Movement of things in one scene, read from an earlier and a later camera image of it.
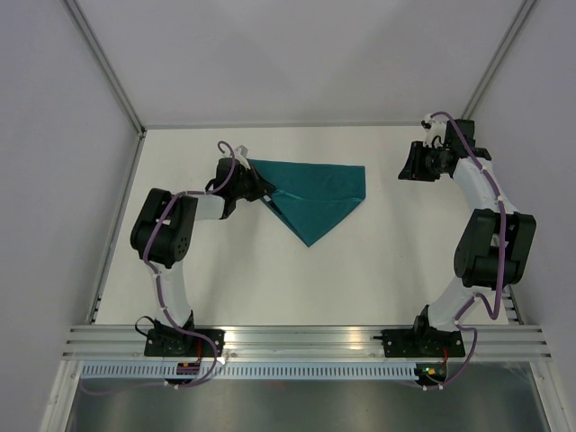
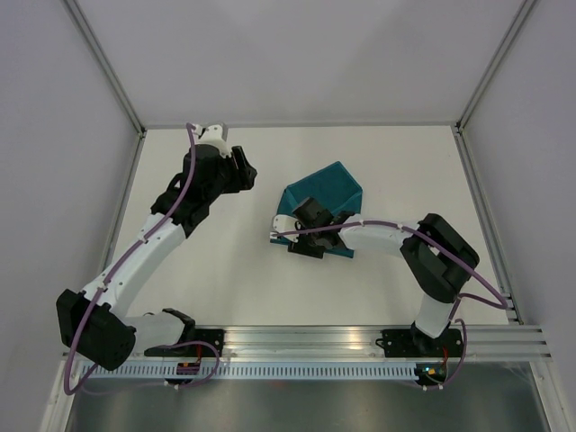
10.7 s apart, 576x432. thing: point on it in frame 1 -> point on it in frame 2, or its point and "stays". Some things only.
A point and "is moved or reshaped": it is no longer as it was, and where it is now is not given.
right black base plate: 420,343 stays
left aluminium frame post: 88,36 stays
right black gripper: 413,168 -> 301,247
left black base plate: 171,342 stays
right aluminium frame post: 501,54 stays
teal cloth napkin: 312,197 is moved or reshaped
